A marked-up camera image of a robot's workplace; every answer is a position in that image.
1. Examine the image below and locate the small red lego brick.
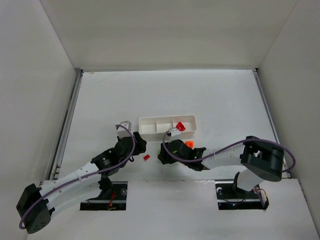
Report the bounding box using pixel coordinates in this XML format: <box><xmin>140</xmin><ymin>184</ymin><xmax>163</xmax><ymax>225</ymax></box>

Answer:
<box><xmin>143</xmin><ymin>154</ymin><xmax>151</xmax><ymax>161</ymax></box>

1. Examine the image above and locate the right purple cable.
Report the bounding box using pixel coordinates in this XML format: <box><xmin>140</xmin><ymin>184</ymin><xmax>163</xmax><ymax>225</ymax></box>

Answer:
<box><xmin>162</xmin><ymin>129</ymin><xmax>297</xmax><ymax>173</ymax></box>

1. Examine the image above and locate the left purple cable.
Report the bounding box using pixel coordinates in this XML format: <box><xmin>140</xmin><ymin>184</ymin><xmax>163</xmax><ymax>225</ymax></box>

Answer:
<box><xmin>19</xmin><ymin>124</ymin><xmax>137</xmax><ymax>230</ymax></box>

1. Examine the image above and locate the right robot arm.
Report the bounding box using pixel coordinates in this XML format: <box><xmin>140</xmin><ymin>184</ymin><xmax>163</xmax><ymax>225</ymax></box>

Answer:
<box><xmin>157</xmin><ymin>136</ymin><xmax>285</xmax><ymax>192</ymax></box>

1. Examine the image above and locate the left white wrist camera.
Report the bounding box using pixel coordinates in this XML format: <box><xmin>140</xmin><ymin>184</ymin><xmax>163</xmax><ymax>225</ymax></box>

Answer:
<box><xmin>116</xmin><ymin>120</ymin><xmax>132</xmax><ymax>139</ymax></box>

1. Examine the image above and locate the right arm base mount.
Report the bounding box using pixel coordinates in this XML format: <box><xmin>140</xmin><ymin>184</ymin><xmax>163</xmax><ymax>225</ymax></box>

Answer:
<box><xmin>215</xmin><ymin>172</ymin><xmax>270</xmax><ymax>211</ymax></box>

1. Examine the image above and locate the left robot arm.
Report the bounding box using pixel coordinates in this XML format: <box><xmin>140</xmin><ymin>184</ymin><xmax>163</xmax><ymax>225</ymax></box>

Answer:
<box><xmin>16</xmin><ymin>131</ymin><xmax>147</xmax><ymax>235</ymax></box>

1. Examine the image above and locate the white divided sorting tray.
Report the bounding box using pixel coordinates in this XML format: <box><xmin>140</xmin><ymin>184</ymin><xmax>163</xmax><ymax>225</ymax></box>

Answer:
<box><xmin>138</xmin><ymin>115</ymin><xmax>197</xmax><ymax>139</ymax></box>

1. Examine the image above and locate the right aluminium frame rail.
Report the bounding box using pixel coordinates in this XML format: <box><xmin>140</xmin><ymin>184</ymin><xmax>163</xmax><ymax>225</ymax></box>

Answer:
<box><xmin>252</xmin><ymin>68</ymin><xmax>292</xmax><ymax>179</ymax></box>

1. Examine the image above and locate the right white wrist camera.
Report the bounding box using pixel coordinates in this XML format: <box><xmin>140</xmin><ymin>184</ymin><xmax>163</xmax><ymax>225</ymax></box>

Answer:
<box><xmin>166</xmin><ymin>127</ymin><xmax>181</xmax><ymax>137</ymax></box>

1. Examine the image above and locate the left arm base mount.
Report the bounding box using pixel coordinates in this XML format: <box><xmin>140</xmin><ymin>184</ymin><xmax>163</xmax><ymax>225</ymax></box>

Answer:
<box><xmin>79</xmin><ymin>181</ymin><xmax>128</xmax><ymax>212</ymax></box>

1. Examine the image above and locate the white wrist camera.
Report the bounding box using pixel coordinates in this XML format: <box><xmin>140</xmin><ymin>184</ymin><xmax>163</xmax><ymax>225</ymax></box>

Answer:
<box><xmin>166</xmin><ymin>127</ymin><xmax>181</xmax><ymax>137</ymax></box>
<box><xmin>116</xmin><ymin>120</ymin><xmax>132</xmax><ymax>139</ymax></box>

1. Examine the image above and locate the left aluminium frame rail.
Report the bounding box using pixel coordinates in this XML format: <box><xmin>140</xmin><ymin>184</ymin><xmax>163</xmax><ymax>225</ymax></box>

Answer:
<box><xmin>46</xmin><ymin>68</ymin><xmax>84</xmax><ymax>180</ymax></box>

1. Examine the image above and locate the red curved lego piece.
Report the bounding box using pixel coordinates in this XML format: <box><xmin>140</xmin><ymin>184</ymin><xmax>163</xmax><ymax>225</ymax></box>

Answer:
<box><xmin>175</xmin><ymin>121</ymin><xmax>186</xmax><ymax>132</ymax></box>

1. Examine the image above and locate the aluminium frame rail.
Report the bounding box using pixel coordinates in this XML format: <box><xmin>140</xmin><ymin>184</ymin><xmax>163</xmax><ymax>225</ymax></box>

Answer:
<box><xmin>46</xmin><ymin>68</ymin><xmax>84</xmax><ymax>180</ymax></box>
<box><xmin>252</xmin><ymin>68</ymin><xmax>292</xmax><ymax>179</ymax></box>

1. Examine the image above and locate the purple cable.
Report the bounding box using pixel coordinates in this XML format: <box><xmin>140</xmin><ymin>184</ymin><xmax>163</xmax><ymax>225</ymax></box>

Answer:
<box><xmin>162</xmin><ymin>129</ymin><xmax>297</xmax><ymax>173</ymax></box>
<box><xmin>19</xmin><ymin>124</ymin><xmax>137</xmax><ymax>230</ymax></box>

